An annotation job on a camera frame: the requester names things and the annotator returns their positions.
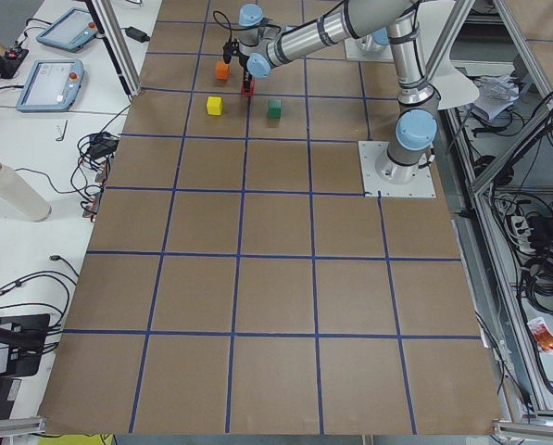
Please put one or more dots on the white paper roll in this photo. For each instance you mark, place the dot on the white paper roll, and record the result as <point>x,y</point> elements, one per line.
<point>16,192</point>

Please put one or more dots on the lower teach pendant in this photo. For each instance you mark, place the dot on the lower teach pendant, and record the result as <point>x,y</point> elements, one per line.
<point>51,86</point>

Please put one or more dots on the black monitor stand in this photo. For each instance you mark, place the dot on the black monitor stand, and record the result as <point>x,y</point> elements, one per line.
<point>22,344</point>

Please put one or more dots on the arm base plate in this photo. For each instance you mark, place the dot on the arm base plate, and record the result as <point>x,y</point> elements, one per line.
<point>382,178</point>
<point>354,54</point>

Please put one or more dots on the white power strip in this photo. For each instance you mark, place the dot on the white power strip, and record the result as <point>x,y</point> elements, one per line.
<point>520,232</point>

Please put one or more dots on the green wooden block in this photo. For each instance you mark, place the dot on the green wooden block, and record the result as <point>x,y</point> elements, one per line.
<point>275,109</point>

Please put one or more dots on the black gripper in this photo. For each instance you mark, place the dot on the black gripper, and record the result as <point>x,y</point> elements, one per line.
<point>245,65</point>

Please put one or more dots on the white paper stack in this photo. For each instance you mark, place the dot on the white paper stack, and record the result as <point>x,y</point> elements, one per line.
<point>496,94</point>

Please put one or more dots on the red snack packet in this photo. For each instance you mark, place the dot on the red snack packet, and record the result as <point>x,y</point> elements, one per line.
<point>541,334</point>

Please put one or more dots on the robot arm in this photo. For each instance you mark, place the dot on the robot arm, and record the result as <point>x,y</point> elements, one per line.
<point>376,43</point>
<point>261,44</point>

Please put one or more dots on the aluminium frame post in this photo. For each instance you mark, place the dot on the aluminium frame post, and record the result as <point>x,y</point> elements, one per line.
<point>107,24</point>

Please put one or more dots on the allen key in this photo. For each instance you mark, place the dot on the allen key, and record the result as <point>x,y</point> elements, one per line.
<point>60,130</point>

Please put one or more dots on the red wooden block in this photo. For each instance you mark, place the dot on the red wooden block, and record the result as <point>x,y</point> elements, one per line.
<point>248,89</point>

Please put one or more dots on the teach pendant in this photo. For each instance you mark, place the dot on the teach pendant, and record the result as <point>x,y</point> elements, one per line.
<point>51,86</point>
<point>71,32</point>

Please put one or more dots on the upper teach pendant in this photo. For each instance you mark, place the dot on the upper teach pendant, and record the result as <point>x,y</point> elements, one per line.
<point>71,32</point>

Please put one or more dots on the orange wooden block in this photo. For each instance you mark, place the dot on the orange wooden block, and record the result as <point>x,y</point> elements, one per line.
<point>222,71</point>

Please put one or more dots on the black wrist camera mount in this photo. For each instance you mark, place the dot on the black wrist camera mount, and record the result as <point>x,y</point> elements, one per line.
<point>229,50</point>

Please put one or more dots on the black power adapter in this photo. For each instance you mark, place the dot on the black power adapter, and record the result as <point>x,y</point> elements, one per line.
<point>137,34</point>

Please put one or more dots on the yellow wooden block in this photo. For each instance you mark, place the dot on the yellow wooden block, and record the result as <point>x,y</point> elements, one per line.
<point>214,105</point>

